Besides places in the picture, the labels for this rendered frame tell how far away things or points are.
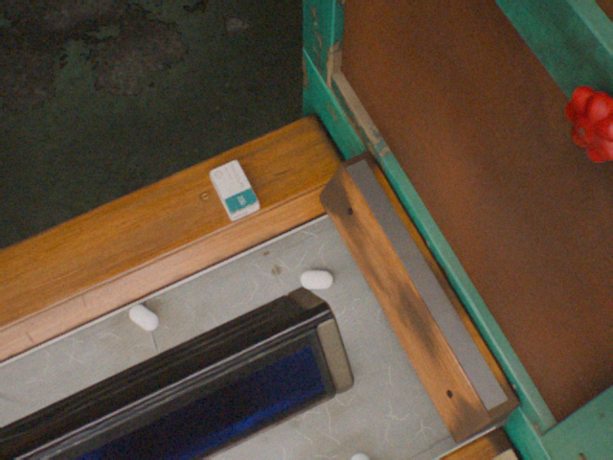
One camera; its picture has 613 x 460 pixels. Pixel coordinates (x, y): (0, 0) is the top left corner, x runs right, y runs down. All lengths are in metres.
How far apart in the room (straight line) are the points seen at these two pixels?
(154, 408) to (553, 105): 0.31
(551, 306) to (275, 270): 0.37
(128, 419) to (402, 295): 0.38
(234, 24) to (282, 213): 1.15
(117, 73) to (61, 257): 1.10
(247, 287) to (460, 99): 0.38
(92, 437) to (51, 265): 0.45
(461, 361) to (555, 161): 0.28
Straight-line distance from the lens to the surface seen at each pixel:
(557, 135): 0.56
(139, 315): 0.92
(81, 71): 2.04
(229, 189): 0.94
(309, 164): 0.97
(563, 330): 0.68
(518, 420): 0.84
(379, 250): 0.84
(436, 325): 0.81
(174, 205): 0.96
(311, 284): 0.92
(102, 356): 0.94
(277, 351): 0.53
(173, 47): 2.04
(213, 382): 0.53
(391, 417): 0.90
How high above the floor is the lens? 1.62
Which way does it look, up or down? 66 degrees down
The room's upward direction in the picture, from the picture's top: 1 degrees counter-clockwise
